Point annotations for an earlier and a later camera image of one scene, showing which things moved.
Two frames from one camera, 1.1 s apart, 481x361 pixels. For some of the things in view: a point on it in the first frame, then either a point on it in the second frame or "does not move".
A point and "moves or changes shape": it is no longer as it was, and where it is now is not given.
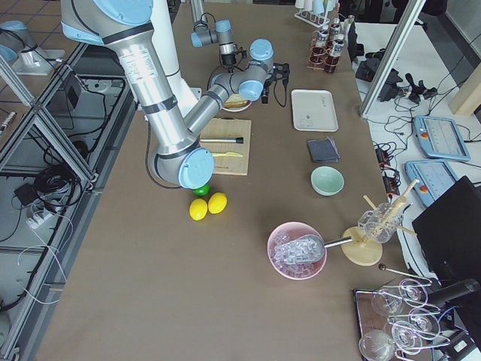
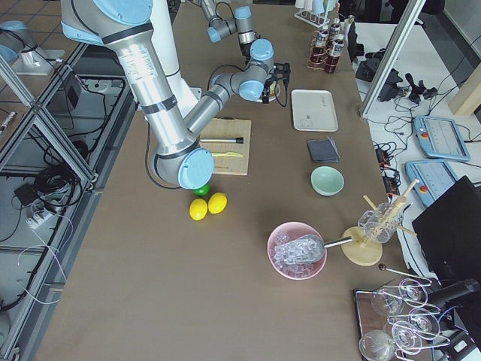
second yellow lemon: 217,202 does not move
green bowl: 327,181 does not move
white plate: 237,108 moves or changes shape
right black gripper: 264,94 does not move
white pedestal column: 165,48 does not move
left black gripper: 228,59 to 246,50
